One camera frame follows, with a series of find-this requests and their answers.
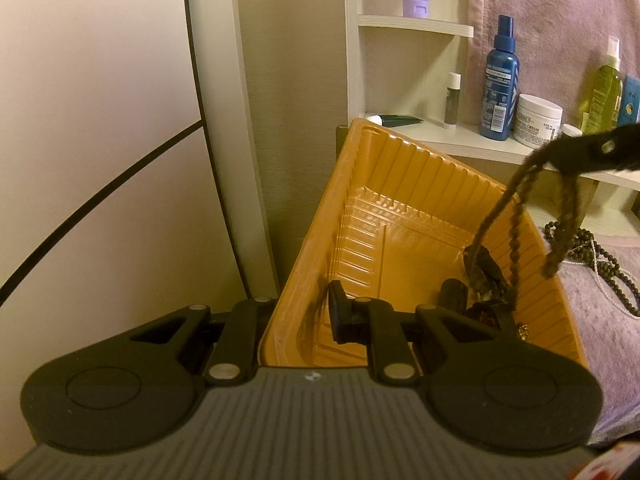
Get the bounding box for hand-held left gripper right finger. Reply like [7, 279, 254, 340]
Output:
[327, 280, 483, 386]

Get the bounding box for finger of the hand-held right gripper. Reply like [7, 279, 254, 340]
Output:
[550, 122, 640, 177]

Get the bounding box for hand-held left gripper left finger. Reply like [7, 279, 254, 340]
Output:
[129, 296, 279, 386]

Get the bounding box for brown bead necklace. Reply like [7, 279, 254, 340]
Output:
[462, 147, 583, 311]

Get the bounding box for yellow plastic tray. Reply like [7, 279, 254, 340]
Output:
[257, 119, 591, 370]

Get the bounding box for black watch strap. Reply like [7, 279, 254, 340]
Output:
[440, 244, 523, 333]

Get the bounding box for blue box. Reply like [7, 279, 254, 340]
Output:
[617, 75, 640, 128]

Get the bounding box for yellow-green spray bottle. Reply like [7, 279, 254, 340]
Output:
[579, 35, 625, 135]

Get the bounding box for white cream jar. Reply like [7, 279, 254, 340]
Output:
[514, 94, 565, 150]

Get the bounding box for blue spray bottle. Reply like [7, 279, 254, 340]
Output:
[479, 15, 521, 142]

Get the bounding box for hanging pink towel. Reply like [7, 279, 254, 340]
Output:
[467, 0, 640, 128]

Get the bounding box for lavender towel mat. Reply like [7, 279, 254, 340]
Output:
[540, 230, 640, 447]

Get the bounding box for dark green tube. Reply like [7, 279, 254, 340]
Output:
[367, 115, 426, 127]

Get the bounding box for white shelf unit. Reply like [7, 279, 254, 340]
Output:
[342, 0, 640, 211]

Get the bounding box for red and white packaging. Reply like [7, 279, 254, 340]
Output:
[565, 441, 640, 480]

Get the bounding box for silver pearl chain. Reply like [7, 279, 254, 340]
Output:
[575, 239, 632, 307]

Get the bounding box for dark green bead necklace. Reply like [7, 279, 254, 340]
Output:
[542, 220, 640, 318]

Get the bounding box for black cable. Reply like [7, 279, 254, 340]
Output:
[0, 120, 203, 307]

